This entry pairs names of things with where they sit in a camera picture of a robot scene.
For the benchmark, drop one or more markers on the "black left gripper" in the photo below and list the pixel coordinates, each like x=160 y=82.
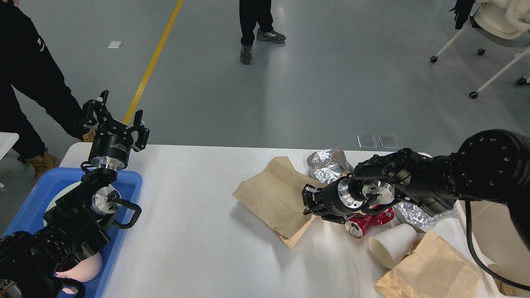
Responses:
x=108 y=149

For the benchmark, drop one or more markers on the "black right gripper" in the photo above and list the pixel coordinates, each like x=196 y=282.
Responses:
x=335 y=201

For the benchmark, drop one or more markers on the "brown paper bag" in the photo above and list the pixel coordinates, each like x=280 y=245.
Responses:
x=275 y=196
x=435 y=269

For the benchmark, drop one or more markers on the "green plate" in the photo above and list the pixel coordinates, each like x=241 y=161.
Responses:
x=61 y=193

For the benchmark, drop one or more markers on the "pink mug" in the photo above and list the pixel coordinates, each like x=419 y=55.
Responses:
x=85 y=270

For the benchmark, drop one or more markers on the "brown paper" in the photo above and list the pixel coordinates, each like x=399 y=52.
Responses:
x=508 y=290

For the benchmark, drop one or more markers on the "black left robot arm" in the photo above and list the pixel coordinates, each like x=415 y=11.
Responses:
x=76 y=226

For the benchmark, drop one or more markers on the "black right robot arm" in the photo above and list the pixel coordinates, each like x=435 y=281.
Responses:
x=492 y=165

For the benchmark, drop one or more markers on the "crushed red can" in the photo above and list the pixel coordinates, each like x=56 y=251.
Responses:
x=357 y=226

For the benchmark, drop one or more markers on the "crumpled aluminium foil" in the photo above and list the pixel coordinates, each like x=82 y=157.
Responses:
x=328 y=165

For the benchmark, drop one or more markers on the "white paper cup lying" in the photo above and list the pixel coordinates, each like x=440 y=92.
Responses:
x=391 y=246

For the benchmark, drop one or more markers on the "clear floor tile left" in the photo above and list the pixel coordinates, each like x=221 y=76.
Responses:
x=367 y=141

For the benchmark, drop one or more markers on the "clear floor tile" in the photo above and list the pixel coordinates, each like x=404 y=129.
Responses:
x=367 y=141
x=388 y=141

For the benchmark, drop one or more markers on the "clear plastic wrap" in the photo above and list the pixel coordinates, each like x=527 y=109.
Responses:
x=419 y=219

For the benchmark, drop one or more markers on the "clear floor tile right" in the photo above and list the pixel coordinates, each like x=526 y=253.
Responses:
x=388 y=141

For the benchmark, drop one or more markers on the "white side table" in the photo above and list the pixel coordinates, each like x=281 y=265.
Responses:
x=7 y=140

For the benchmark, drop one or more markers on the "person in tan boots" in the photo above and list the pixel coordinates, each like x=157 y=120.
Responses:
x=26 y=65

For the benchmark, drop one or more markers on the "blue plastic tray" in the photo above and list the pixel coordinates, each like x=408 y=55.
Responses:
x=29 y=217

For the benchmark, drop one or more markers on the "person in grey sneakers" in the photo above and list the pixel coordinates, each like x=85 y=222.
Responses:
x=256 y=22

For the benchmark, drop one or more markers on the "white plastic bin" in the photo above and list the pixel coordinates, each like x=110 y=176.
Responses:
x=496 y=238

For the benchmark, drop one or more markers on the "white office chair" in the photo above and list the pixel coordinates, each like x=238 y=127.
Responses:
x=501 y=22

